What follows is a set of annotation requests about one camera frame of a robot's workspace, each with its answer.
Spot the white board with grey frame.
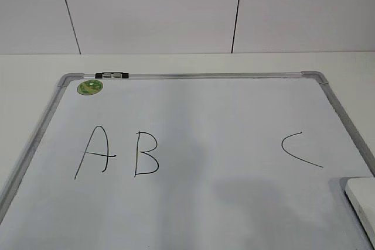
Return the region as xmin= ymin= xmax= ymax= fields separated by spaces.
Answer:
xmin=1 ymin=71 xmax=374 ymax=249

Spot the white board eraser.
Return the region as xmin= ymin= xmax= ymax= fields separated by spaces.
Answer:
xmin=345 ymin=177 xmax=375 ymax=247

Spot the round green magnet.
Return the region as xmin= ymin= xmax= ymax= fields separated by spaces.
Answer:
xmin=77 ymin=80 xmax=103 ymax=96

